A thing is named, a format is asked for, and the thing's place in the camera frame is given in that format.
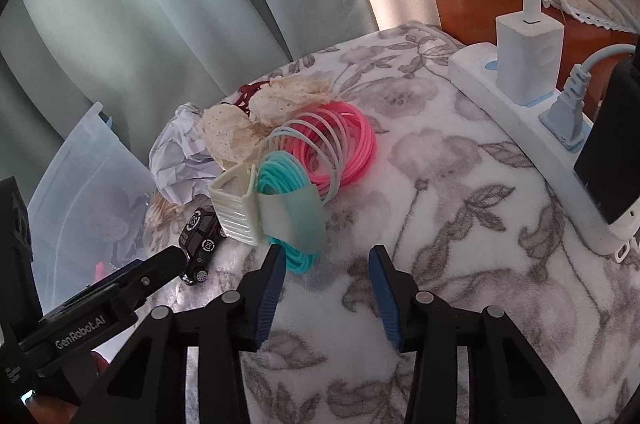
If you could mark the pack of cotton swabs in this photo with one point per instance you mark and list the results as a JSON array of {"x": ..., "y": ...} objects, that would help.
[{"x": 162, "y": 214}]

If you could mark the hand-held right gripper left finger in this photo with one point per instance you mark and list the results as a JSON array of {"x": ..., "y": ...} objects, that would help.
[{"x": 270, "y": 299}]

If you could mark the grey-green curtain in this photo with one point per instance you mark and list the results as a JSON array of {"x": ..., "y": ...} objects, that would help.
[{"x": 175, "y": 4}]

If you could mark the clear plastic storage container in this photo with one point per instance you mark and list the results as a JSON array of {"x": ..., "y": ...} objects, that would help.
[{"x": 75, "y": 184}]

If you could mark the cream plastic hair clip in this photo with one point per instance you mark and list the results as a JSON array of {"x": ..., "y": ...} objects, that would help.
[{"x": 235, "y": 209}]

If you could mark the black toy car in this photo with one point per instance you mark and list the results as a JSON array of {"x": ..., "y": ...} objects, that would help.
[{"x": 197, "y": 244}]

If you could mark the white charger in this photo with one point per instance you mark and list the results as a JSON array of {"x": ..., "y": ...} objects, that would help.
[{"x": 530, "y": 54}]

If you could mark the pink and teal plastic spring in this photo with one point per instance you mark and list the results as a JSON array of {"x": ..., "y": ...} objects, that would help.
[{"x": 350, "y": 139}]

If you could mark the white power strip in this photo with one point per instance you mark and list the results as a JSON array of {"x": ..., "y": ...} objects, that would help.
[{"x": 545, "y": 144}]

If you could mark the crumpled white paper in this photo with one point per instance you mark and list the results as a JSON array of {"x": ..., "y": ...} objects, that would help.
[{"x": 175, "y": 164}]

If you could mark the dark red hair claw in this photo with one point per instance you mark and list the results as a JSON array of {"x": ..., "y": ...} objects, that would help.
[{"x": 245, "y": 94}]

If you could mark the grey floral blanket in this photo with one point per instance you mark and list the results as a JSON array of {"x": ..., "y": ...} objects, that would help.
[{"x": 450, "y": 204}]

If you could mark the pale blue power plug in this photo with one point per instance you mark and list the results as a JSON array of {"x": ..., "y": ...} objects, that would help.
[{"x": 565, "y": 114}]

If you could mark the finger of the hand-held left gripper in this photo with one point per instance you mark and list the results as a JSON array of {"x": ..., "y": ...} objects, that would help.
[
  {"x": 165, "y": 265},
  {"x": 120, "y": 271}
]

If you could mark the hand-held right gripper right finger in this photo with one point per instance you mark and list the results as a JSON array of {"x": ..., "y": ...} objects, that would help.
[{"x": 387, "y": 299}]

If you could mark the black power adapter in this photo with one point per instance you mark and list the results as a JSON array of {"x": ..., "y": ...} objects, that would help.
[{"x": 610, "y": 144}]

